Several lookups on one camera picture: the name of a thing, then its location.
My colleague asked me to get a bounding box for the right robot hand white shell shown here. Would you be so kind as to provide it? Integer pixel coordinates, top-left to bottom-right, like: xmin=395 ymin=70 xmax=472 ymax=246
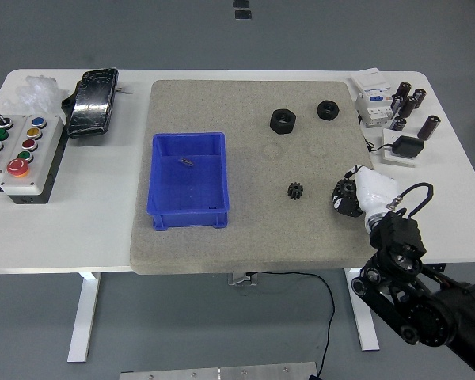
xmin=331 ymin=165 xmax=398 ymax=222

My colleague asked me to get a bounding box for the large black gear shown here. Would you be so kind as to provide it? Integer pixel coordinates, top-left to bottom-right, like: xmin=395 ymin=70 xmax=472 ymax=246
xmin=332 ymin=177 xmax=357 ymax=207

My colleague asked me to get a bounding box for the small black gear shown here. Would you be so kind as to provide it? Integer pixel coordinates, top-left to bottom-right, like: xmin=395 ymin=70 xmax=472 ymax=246
xmin=287 ymin=180 xmax=307 ymax=201

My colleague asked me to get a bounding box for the small black hex nut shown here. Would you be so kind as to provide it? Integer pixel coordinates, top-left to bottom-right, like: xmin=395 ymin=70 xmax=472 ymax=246
xmin=316 ymin=99 xmax=340 ymax=120

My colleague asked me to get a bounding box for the large black hex nut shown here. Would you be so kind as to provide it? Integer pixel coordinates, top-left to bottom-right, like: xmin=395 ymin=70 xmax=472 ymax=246
xmin=269 ymin=108 xmax=298 ymax=135

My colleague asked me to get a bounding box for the blue plastic box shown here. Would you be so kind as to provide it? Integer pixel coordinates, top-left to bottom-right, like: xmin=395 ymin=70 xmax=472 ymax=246
xmin=146 ymin=131 xmax=230 ymax=231

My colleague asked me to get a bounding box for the control box with emergency stop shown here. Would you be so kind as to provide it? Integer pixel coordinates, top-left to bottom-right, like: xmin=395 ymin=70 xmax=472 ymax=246
xmin=0 ymin=113 xmax=69 ymax=206

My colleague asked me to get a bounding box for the white square panel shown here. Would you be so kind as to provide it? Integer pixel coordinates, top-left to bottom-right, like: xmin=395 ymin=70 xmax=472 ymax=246
xmin=378 ymin=127 xmax=420 ymax=169

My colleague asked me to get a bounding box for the black square puck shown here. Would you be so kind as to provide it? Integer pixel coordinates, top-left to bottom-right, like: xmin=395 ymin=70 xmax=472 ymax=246
xmin=391 ymin=135 xmax=426 ymax=159

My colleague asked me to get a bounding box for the white circuit breaker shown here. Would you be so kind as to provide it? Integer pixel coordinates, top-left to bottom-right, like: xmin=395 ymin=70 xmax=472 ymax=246
xmin=348 ymin=67 xmax=397 ymax=128

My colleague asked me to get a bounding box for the grey-brown mat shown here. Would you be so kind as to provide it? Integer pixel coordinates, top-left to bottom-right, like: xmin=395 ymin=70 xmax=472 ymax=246
xmin=129 ymin=79 xmax=383 ymax=276

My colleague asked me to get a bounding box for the white table leg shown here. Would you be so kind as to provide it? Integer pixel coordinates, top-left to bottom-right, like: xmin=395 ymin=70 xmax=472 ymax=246
xmin=344 ymin=267 xmax=381 ymax=352
xmin=66 ymin=272 xmax=102 ymax=363

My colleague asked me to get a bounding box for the silver metal plate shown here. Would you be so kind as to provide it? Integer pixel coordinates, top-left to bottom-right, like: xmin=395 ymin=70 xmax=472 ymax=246
xmin=119 ymin=361 xmax=321 ymax=380

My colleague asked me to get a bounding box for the black film-wrapped pedal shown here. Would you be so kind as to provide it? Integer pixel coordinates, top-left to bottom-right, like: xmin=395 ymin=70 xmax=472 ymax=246
xmin=61 ymin=67 xmax=120 ymax=139

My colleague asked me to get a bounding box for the crumpled clear plastic bag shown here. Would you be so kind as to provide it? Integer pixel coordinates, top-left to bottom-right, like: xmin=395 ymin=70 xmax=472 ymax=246
xmin=2 ymin=74 xmax=70 ymax=116

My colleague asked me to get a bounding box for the thin black puck cord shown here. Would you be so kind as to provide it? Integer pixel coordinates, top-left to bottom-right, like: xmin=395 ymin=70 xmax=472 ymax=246
xmin=362 ymin=134 xmax=397 ymax=154

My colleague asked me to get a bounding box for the black floor cable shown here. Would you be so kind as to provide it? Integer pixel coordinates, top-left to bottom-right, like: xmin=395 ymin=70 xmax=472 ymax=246
xmin=245 ymin=271 xmax=336 ymax=380

